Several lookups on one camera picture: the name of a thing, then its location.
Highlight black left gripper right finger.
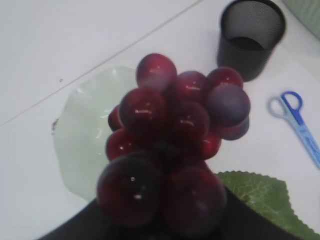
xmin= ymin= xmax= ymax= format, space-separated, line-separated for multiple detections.
xmin=219 ymin=189 xmax=299 ymax=240

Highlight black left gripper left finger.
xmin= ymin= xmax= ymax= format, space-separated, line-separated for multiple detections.
xmin=40 ymin=199 xmax=129 ymax=240

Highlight purple grape bunch with leaves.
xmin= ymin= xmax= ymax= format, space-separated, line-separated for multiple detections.
xmin=96 ymin=53 xmax=320 ymax=240

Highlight blue scissors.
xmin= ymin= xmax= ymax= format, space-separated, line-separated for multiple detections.
xmin=266 ymin=91 xmax=320 ymax=169

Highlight light green wavy plate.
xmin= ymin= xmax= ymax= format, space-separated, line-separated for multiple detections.
xmin=53 ymin=66 xmax=137 ymax=202

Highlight black mesh pen holder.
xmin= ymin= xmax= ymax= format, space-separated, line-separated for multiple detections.
xmin=217 ymin=0 xmax=286 ymax=82

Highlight green plastic basket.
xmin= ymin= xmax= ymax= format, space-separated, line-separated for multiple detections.
xmin=282 ymin=0 xmax=320 ymax=40

